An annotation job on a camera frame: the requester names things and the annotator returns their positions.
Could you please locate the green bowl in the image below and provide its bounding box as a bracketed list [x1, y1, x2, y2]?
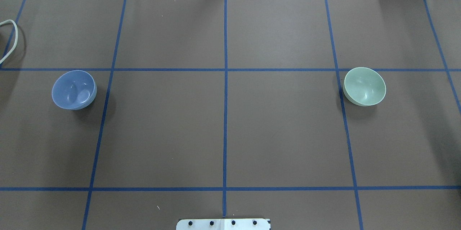
[343, 67, 387, 107]

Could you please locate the blue bowl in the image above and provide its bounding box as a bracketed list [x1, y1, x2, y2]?
[52, 70, 98, 110]

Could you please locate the white camera pillar with base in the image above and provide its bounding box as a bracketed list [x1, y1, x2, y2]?
[176, 218, 271, 230]

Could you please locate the white power cable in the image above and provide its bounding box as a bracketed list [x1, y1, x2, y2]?
[0, 19, 18, 65]

